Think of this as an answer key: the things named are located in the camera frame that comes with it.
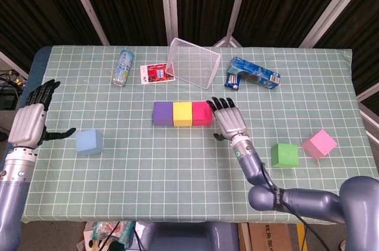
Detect brown cardboard box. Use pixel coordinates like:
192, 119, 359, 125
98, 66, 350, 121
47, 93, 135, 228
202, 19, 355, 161
238, 223, 306, 251

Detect green foam block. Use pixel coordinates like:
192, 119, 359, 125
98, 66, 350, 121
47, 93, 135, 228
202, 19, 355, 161
271, 143, 299, 169

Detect white wire mesh basket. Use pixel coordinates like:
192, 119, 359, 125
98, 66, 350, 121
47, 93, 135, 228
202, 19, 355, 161
165, 37, 222, 91

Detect green blue drink can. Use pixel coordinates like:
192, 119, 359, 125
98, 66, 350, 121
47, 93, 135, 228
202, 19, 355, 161
111, 49, 134, 87

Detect white frame post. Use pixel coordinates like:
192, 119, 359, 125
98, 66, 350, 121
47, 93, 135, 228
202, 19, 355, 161
298, 0, 371, 48
213, 0, 252, 47
159, 0, 179, 46
63, 0, 111, 46

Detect dark blue table pad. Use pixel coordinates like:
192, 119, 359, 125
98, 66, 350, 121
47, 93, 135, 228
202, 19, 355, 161
0, 46, 53, 175

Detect yellow foam block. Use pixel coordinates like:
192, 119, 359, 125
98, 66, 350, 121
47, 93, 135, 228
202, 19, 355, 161
172, 101, 195, 127

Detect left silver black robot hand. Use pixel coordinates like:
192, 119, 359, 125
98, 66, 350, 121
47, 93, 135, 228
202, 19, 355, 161
8, 79, 77, 149

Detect red foam block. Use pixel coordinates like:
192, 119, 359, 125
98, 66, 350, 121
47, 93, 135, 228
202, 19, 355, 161
191, 100, 214, 127

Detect black device box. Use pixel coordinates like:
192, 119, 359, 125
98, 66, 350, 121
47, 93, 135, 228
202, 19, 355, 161
0, 91, 20, 111

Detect pink foam block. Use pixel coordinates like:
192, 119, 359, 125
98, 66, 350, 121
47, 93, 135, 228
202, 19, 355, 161
301, 128, 338, 160

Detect light blue foam block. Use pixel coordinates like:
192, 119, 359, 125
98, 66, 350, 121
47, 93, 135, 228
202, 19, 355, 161
75, 129, 104, 156

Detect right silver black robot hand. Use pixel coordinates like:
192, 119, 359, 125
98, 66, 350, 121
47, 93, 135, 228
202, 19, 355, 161
206, 96, 248, 141

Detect red white card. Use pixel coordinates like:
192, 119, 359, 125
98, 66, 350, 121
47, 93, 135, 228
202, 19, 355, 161
140, 62, 176, 85

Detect long blue cookie box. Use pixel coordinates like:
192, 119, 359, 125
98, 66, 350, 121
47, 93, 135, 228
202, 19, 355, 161
227, 56, 281, 90

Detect green checked tablecloth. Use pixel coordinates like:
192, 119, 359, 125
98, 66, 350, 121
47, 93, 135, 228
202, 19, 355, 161
13, 45, 374, 225

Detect blue-grey robot torso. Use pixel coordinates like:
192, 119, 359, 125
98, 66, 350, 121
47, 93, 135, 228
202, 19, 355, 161
136, 221, 240, 251

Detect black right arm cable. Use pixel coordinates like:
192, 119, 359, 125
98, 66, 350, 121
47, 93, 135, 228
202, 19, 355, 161
260, 162, 335, 251

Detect green snack bag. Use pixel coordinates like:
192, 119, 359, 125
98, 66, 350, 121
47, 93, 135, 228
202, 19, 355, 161
82, 220, 137, 250

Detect purple foam block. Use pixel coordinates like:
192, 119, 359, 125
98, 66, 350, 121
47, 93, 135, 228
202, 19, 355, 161
152, 101, 175, 127

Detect small blue cookie packet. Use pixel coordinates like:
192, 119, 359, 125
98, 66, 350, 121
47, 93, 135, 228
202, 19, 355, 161
224, 72, 241, 91

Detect white frame bar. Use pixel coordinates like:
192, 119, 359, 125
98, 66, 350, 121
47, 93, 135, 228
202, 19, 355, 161
359, 104, 379, 141
356, 82, 379, 101
0, 50, 30, 79

